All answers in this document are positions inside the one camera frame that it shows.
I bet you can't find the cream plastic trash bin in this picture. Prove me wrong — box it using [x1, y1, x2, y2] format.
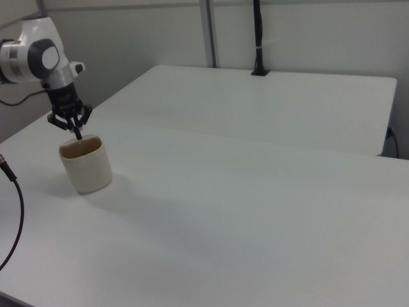
[59, 134, 114, 194]

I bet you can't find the grey aluminium partition post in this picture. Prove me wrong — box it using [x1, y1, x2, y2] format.
[199, 0, 222, 69]

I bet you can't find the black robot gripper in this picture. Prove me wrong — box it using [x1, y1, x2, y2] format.
[43, 79, 94, 141]

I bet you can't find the black camera pole with base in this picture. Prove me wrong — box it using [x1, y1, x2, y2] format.
[250, 0, 271, 77]

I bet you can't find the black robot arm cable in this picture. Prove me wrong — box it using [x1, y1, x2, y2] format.
[0, 88, 49, 107]

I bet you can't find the black power cable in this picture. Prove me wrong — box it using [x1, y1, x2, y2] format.
[387, 127, 401, 159]

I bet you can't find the black cable with metal connector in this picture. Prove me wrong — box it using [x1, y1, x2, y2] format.
[0, 153, 25, 271]

